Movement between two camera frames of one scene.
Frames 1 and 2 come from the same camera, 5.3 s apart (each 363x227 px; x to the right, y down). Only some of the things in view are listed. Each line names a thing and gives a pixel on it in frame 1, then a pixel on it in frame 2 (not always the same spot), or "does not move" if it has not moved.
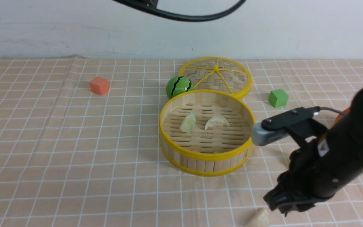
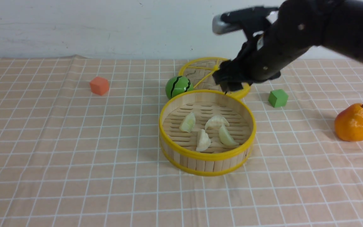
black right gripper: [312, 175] -> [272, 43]
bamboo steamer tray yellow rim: [206, 133] does not move
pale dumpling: [286, 160] -> [225, 138]
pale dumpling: [216, 121] does not move
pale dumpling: [261, 218] -> [204, 142]
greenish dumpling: [188, 124] does not move
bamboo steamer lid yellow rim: [222, 74] does not move
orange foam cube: [99, 85] does not move
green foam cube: [278, 98] does not move
